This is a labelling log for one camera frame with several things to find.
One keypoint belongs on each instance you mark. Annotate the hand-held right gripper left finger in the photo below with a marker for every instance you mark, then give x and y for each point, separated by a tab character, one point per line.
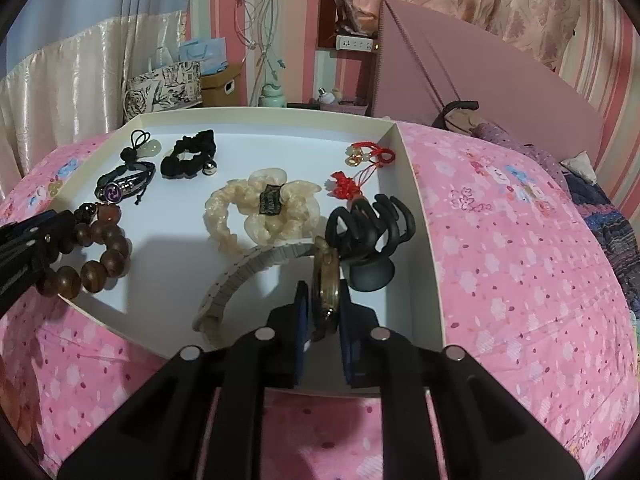
300	330

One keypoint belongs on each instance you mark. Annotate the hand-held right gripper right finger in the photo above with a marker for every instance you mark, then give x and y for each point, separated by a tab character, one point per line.
347	350

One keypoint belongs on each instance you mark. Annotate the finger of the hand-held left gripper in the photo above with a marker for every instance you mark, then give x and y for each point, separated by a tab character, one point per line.
35	235
20	277

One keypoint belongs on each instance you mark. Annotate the black hair claw clip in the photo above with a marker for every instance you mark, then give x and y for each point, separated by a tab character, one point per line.
370	272

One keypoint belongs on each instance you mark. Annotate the white shallow tray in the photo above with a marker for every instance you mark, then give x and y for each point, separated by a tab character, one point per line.
165	260

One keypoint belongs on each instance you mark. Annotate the cream yellow scrunchie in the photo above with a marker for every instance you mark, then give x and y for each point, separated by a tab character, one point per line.
225	220

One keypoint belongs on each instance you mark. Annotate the red knot charm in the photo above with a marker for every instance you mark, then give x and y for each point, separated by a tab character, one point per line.
342	185

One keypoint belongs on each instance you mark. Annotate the black scrunchie with bell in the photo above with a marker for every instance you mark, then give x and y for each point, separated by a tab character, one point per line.
175	162

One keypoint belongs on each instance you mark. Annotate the cream satin curtain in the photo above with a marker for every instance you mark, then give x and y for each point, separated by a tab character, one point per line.
75	85

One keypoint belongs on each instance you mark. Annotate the floral print tote bag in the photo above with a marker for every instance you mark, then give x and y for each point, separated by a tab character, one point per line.
160	87

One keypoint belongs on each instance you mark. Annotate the purple plastic basket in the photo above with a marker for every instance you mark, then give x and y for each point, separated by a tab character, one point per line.
350	108

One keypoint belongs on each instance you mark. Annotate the mint green bottle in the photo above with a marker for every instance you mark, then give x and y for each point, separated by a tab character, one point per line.
272	97

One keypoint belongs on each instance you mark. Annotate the brown cardboard box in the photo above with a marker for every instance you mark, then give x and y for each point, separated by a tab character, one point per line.
220	90

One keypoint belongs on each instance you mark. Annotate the light blue paper bag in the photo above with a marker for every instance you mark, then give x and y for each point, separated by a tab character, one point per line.
205	50

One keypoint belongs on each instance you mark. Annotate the purple dotted pillow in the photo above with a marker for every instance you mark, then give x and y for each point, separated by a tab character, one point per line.
520	152

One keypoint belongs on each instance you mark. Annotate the dark blue patterned blanket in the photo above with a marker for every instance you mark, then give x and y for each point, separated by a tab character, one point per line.
610	230

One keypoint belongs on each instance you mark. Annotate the white power strip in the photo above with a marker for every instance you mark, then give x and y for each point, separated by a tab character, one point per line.
355	42

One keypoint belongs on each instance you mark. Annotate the white cloth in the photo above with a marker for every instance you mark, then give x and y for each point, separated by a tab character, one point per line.
580	167

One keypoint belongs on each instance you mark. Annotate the pink padded headboard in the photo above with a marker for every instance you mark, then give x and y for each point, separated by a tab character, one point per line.
475	75

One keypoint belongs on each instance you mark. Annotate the red wooden shelf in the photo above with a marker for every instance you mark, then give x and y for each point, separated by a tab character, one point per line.
325	20

